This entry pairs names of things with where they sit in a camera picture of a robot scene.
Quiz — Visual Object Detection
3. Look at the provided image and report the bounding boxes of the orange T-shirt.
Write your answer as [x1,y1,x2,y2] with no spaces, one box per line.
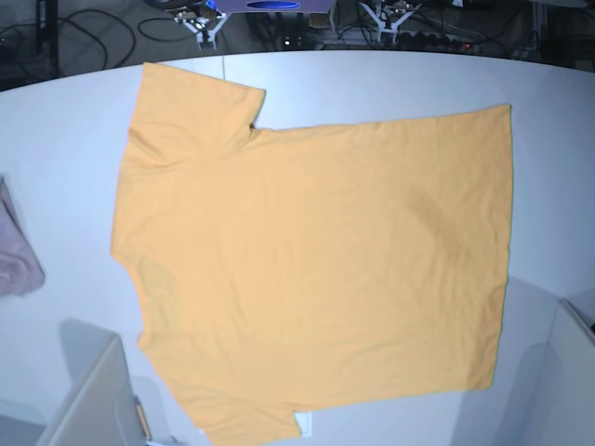
[111,63,512,445]

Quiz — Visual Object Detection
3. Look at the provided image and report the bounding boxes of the white table slot plate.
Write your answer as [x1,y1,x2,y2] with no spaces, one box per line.
[294,412,313,438]

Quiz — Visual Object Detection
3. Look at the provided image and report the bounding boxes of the black power strip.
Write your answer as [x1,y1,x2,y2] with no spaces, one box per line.
[396,31,472,53]

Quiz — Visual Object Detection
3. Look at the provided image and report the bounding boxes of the purple device with blue oval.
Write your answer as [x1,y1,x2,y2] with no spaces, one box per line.
[214,0,337,14]

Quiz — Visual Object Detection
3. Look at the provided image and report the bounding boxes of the orange pencil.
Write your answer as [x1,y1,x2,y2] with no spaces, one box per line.
[135,397,152,440]

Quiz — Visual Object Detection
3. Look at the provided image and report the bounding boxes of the grey left bin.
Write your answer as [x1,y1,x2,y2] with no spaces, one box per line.
[37,334,147,446]

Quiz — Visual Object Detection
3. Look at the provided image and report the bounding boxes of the grey bin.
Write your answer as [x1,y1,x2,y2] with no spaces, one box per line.
[37,334,147,446]
[544,301,594,445]

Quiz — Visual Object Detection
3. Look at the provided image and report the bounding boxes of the pink cloth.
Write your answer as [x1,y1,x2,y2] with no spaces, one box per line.
[1,177,46,296]

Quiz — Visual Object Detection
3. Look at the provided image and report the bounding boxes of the grey right bin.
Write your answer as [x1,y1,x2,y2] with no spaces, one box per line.
[544,301,594,445]

